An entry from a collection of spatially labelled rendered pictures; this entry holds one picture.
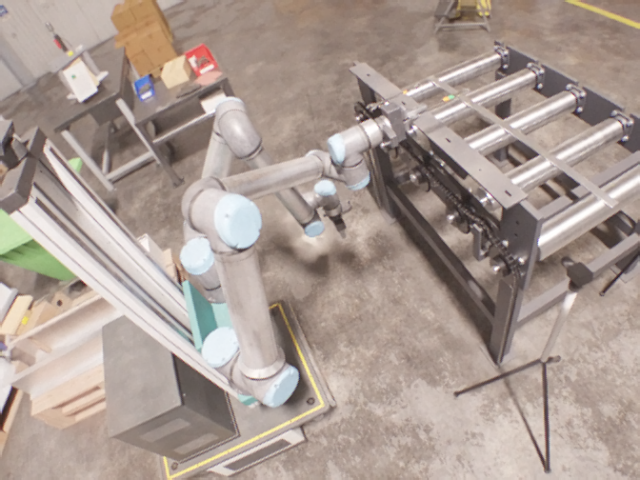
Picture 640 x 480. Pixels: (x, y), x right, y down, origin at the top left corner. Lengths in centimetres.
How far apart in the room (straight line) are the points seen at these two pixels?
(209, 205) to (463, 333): 171
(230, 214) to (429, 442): 159
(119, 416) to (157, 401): 18
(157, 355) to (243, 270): 85
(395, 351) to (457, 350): 34
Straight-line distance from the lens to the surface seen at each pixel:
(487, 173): 139
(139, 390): 177
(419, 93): 235
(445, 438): 216
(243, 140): 143
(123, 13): 825
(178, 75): 398
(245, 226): 95
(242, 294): 106
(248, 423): 206
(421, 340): 233
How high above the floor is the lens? 212
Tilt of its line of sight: 48 degrees down
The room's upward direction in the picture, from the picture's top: 22 degrees counter-clockwise
